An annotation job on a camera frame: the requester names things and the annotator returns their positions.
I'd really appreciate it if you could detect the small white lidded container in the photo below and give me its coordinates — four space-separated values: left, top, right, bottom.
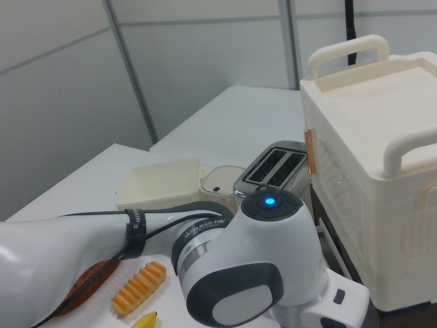
200 165 246 215

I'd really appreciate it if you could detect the chrome two-slot toaster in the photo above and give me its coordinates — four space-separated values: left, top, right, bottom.
233 140 313 213

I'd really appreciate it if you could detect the cream open plastic box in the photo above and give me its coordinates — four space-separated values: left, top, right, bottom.
115 156 206 211

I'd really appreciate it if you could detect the orange striped bread roll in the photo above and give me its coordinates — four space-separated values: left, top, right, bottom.
111 261 168 317

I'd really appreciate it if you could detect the yellow banana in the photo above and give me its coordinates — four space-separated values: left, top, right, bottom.
131 310 158 328

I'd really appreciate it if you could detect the brown wicker basket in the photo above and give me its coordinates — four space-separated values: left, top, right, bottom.
56 258 122 317

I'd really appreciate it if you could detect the black pole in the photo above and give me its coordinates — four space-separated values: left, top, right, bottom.
343 0 358 66

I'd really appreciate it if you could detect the black velcro strap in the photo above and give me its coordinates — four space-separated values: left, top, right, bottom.
123 207 148 260

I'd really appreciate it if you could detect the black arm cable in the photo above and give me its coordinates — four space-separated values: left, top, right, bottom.
56 208 236 308

